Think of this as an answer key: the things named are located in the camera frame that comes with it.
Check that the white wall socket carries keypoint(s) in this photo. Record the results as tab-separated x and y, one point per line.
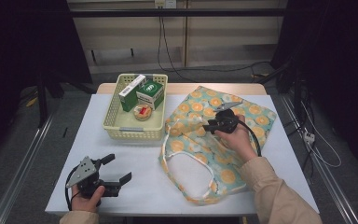
165	3

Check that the wide green white medicine box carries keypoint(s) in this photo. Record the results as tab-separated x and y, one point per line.
150	91

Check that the dark curtain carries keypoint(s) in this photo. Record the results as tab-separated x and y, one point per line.
332	46
21	40

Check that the cream perforated plastic basket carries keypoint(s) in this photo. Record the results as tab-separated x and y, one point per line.
121	123

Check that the white power strip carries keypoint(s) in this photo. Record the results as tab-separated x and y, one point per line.
309	137

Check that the black horizontal bar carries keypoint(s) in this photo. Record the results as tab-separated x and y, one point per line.
174	12

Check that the tall green medicine box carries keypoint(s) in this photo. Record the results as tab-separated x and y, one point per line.
130	93

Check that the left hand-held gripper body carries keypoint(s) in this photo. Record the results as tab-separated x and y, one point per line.
84	172

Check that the orange print cloth bag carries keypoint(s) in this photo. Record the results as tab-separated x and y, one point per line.
199	146

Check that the aluminium floor rail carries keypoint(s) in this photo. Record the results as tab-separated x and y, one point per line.
320	161
21	168

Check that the black metal stand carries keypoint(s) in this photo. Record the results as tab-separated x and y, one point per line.
42	99

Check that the person's left hand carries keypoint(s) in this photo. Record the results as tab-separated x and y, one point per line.
87	203

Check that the person's right hand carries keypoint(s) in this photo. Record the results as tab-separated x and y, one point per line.
239	141

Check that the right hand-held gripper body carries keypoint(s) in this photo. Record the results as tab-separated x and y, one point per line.
228	119

